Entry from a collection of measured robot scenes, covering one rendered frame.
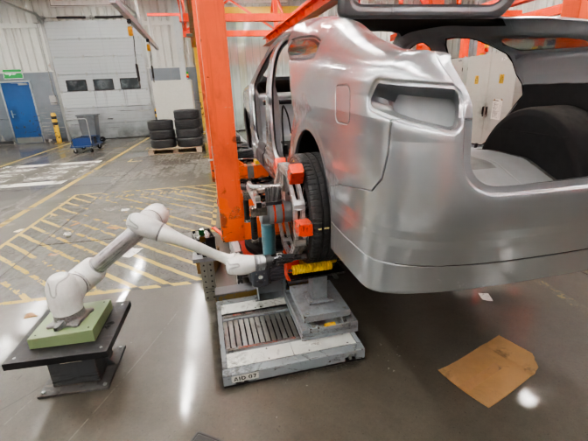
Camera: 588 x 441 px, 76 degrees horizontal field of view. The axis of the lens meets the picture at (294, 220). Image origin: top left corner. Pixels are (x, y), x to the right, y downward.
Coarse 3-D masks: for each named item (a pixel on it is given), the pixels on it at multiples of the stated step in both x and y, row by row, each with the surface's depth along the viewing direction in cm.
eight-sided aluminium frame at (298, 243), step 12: (276, 168) 230; (276, 180) 236; (288, 180) 202; (300, 192) 199; (300, 204) 196; (300, 216) 202; (288, 228) 245; (288, 240) 241; (300, 240) 203; (288, 252) 225; (300, 252) 215
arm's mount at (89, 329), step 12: (108, 300) 228; (96, 312) 216; (108, 312) 225; (48, 324) 208; (84, 324) 205; (96, 324) 205; (36, 336) 198; (48, 336) 197; (60, 336) 198; (72, 336) 199; (84, 336) 200; (96, 336) 204
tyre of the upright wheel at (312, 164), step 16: (304, 160) 206; (320, 160) 207; (304, 176) 199; (320, 176) 199; (320, 192) 196; (320, 208) 195; (320, 224) 196; (320, 240) 200; (320, 256) 211; (336, 256) 216
